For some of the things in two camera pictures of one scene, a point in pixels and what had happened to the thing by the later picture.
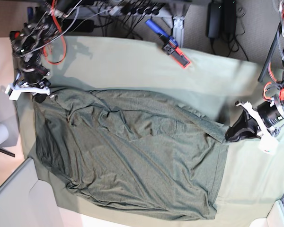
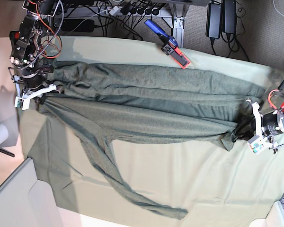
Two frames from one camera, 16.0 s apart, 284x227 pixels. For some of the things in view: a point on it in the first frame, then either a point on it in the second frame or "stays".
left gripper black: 39,97 stays
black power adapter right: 215,20 stays
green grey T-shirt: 145,152 to 89,105
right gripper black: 244,127 stays
